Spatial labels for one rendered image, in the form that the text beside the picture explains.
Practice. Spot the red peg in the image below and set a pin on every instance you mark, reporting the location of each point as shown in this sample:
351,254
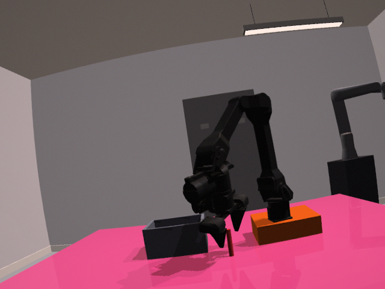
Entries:
229,242

